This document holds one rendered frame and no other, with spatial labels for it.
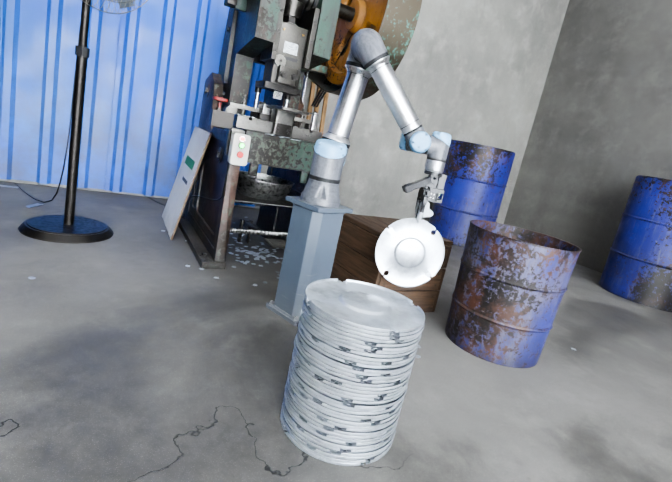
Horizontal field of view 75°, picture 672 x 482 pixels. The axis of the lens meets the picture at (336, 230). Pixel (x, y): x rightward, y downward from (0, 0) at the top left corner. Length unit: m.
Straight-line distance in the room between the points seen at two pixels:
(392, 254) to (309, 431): 0.93
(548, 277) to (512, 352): 0.31
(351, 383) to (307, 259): 0.71
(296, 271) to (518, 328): 0.84
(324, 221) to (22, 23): 2.38
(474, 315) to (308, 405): 0.91
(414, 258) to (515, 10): 3.58
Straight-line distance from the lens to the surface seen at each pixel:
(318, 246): 1.58
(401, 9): 2.23
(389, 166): 4.12
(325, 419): 1.05
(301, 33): 2.33
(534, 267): 1.70
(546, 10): 5.33
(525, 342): 1.82
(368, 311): 1.00
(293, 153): 2.15
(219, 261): 2.11
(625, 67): 4.95
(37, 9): 3.39
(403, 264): 1.82
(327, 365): 0.98
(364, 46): 1.62
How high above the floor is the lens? 0.70
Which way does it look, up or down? 12 degrees down
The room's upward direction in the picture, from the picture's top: 12 degrees clockwise
